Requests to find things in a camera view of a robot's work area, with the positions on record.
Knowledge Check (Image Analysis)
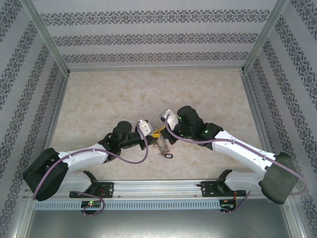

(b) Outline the grey slotted cable duct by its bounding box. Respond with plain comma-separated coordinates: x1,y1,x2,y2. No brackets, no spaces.
33,199,222,211

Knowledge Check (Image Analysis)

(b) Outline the metal keyring with split rings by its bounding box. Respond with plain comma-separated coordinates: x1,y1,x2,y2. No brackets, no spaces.
152,133,174,159

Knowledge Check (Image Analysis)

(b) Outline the grey metal panel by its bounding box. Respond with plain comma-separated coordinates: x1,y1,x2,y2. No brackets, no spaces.
24,209,298,238

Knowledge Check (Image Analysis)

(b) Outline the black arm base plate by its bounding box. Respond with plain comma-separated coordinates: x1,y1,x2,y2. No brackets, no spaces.
69,181,115,198
200,180,247,198

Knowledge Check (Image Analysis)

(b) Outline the aluminium frame rail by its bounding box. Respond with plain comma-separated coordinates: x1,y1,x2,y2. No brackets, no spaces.
33,73,71,181
241,71,283,179
66,64,246,72

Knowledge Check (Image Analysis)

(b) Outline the small circuit board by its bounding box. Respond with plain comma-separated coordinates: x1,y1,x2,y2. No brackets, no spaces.
220,199,237,211
81,200,102,208

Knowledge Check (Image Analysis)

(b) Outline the wide aluminium mounting rail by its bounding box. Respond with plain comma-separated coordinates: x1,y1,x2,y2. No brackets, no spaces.
23,179,294,199

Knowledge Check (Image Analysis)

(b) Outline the aluminium frame post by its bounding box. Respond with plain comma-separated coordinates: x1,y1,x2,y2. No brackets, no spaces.
241,0,290,74
21,0,71,75
6,194,35,238
282,198,306,238

